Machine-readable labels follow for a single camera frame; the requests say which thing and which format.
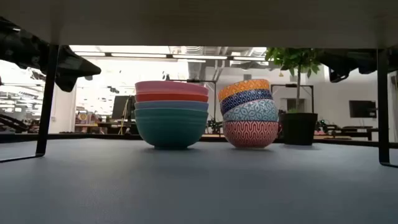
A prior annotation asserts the black camera gantry frame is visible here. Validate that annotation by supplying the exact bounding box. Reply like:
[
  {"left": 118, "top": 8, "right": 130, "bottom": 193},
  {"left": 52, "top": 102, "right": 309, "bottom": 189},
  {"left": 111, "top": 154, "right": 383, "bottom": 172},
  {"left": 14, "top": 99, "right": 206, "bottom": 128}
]
[
  {"left": 169, "top": 78, "right": 218, "bottom": 125},
  {"left": 270, "top": 83, "right": 315, "bottom": 114}
]

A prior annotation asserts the pink plastic bowl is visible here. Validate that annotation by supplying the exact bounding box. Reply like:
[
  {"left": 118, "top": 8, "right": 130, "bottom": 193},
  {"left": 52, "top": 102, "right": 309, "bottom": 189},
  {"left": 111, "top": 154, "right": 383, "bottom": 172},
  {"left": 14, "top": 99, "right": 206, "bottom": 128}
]
[{"left": 135, "top": 80, "right": 210, "bottom": 96}]

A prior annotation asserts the red patterned ceramic bowl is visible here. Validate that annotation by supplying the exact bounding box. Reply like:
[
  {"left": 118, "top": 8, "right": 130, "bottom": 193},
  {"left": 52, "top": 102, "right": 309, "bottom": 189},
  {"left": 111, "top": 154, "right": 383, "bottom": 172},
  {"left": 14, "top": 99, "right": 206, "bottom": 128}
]
[{"left": 223, "top": 120, "right": 279, "bottom": 149}]

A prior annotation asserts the red plastic bowl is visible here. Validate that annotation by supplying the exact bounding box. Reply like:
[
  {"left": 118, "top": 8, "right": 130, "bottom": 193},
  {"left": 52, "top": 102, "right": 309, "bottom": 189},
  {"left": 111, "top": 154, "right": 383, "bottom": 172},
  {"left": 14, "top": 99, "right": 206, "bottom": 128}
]
[{"left": 135, "top": 92, "right": 210, "bottom": 103}]

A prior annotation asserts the blue-grey table mat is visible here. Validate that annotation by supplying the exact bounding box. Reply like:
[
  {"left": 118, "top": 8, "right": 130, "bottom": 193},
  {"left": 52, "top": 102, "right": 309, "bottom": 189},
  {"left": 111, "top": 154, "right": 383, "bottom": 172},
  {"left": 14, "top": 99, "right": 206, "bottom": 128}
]
[{"left": 0, "top": 138, "right": 398, "bottom": 224}]

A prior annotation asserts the dark blue patterned ceramic bowl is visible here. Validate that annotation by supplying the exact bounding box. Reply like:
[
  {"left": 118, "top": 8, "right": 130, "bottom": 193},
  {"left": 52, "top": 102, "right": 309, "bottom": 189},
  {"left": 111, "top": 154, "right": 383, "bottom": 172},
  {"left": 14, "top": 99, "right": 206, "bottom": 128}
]
[{"left": 219, "top": 89, "right": 274, "bottom": 115}]

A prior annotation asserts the black computer monitor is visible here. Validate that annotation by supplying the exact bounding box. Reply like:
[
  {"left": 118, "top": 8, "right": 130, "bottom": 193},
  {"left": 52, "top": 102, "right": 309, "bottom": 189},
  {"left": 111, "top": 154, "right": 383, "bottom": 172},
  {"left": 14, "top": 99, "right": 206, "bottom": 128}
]
[{"left": 111, "top": 95, "right": 136, "bottom": 121}]

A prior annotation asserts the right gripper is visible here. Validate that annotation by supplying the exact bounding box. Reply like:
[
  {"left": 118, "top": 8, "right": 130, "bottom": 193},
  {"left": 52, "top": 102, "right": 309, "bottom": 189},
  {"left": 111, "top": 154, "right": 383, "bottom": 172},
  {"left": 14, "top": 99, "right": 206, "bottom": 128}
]
[{"left": 317, "top": 48, "right": 398, "bottom": 83}]

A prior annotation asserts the blue plastic bowl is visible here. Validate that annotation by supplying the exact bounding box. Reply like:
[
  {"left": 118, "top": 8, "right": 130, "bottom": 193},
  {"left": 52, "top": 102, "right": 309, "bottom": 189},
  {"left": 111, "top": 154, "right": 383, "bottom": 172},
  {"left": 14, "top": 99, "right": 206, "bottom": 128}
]
[{"left": 134, "top": 100, "right": 210, "bottom": 112}]

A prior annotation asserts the light blue patterned ceramic bowl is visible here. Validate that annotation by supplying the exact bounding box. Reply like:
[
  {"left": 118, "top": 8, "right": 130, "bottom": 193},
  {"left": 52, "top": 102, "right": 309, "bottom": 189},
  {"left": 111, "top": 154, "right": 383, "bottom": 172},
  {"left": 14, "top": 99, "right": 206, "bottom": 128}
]
[{"left": 222, "top": 98, "right": 279, "bottom": 123}]

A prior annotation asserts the teal plastic bowl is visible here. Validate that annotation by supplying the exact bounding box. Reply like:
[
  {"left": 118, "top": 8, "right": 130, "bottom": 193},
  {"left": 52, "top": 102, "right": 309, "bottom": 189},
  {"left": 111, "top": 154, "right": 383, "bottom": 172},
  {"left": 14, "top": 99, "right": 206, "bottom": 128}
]
[{"left": 134, "top": 108, "right": 209, "bottom": 150}]

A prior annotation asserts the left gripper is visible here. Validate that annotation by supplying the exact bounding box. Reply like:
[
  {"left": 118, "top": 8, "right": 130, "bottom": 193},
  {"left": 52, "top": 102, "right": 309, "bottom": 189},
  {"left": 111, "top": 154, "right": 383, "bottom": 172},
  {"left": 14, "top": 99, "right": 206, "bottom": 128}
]
[{"left": 0, "top": 17, "right": 102, "bottom": 93}]

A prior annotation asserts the black workbench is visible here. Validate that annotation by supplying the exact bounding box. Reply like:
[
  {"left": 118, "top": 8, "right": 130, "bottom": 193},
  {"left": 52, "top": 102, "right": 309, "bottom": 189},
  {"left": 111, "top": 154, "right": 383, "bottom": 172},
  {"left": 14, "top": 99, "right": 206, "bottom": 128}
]
[{"left": 313, "top": 124, "right": 379, "bottom": 141}]

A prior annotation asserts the silver ventilation duct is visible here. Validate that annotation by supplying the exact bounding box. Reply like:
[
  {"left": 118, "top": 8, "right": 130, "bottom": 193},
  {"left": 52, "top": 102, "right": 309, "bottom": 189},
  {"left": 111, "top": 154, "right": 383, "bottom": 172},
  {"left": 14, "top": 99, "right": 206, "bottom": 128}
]
[{"left": 185, "top": 45, "right": 206, "bottom": 80}]

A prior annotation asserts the yellow target sign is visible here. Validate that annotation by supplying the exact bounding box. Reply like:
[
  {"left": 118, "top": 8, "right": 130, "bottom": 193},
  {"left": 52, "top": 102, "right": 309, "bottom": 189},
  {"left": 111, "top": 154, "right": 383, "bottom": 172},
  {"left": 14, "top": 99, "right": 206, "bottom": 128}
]
[{"left": 76, "top": 111, "right": 91, "bottom": 125}]

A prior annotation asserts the green plant in black pot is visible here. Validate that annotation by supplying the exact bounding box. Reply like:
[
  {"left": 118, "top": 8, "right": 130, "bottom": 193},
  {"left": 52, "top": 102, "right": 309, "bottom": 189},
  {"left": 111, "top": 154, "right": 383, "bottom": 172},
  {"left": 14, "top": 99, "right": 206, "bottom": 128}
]
[{"left": 264, "top": 47, "right": 323, "bottom": 146}]

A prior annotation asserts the black flat screen television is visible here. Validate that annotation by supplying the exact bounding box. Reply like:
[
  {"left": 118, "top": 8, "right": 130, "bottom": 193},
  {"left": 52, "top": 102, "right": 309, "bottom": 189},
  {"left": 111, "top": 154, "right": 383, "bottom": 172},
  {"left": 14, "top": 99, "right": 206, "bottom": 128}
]
[{"left": 348, "top": 100, "right": 377, "bottom": 119}]

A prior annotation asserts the black aluminium table frame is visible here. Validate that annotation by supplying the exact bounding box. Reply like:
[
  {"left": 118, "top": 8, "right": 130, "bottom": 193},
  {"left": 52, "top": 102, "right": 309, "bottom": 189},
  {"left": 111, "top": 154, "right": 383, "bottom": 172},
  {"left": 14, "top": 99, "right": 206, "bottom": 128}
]
[{"left": 0, "top": 133, "right": 398, "bottom": 149}]

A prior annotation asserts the white strip ceiling light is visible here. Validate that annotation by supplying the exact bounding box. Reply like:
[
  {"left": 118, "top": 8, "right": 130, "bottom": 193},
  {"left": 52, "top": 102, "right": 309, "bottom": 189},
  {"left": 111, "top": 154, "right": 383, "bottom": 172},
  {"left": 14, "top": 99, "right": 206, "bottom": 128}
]
[
  {"left": 74, "top": 51, "right": 106, "bottom": 57},
  {"left": 233, "top": 56, "right": 269, "bottom": 62},
  {"left": 111, "top": 52, "right": 168, "bottom": 58},
  {"left": 172, "top": 54, "right": 228, "bottom": 60}
]

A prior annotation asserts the orange patterned ceramic bowl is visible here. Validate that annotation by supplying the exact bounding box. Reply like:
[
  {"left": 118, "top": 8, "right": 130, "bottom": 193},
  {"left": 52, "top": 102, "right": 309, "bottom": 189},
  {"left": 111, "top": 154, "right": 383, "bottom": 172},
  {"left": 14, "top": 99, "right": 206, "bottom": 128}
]
[{"left": 217, "top": 78, "right": 271, "bottom": 102}]

